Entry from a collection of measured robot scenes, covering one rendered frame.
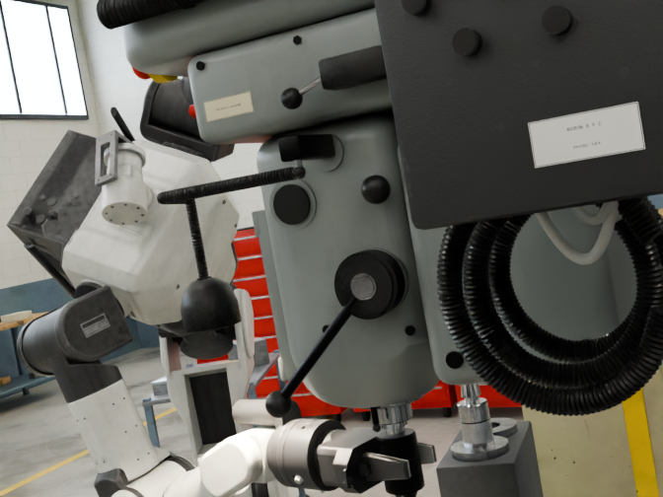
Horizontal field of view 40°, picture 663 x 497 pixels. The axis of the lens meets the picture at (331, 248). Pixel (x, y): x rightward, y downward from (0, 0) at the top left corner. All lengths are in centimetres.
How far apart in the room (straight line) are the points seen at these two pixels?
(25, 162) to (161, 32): 1064
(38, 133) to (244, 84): 1097
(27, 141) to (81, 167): 1020
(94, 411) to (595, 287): 81
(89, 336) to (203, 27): 57
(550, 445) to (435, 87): 233
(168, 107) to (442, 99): 98
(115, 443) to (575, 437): 175
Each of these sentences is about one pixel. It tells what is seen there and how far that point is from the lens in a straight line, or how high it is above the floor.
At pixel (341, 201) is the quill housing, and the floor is 154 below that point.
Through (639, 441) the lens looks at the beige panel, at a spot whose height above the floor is 70.
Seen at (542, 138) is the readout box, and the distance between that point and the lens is 62.
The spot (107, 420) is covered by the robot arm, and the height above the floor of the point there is 128.
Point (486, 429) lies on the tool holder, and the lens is 144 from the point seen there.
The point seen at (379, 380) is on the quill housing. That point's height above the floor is 135.
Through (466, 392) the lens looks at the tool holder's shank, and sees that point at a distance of 143.
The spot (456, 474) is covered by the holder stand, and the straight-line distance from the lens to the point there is 143.
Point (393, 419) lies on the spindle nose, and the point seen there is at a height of 129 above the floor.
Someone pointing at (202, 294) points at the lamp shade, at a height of 146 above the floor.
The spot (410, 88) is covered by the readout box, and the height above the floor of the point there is 161.
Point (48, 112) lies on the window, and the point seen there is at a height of 322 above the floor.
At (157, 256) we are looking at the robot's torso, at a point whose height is 151.
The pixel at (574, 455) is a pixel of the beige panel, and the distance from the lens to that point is 290.
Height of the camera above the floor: 155
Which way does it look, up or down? 3 degrees down
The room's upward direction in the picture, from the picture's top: 10 degrees counter-clockwise
